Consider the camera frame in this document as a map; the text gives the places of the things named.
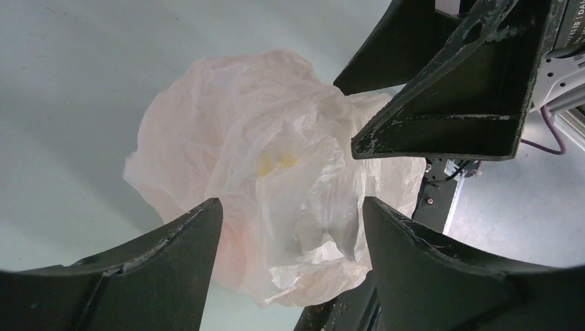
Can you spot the white plastic bag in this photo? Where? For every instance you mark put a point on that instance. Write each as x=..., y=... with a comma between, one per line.
x=266, y=137

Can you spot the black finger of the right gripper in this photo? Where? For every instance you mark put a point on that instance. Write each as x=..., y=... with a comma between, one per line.
x=471, y=100
x=407, y=37

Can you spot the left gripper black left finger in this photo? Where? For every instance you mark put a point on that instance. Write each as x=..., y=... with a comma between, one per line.
x=158, y=281

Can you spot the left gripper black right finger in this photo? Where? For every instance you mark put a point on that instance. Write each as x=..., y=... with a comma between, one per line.
x=448, y=285

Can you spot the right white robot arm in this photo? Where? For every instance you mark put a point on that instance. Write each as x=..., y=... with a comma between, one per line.
x=560, y=77

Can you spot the silver metal front plate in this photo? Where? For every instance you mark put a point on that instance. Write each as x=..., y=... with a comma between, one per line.
x=530, y=208

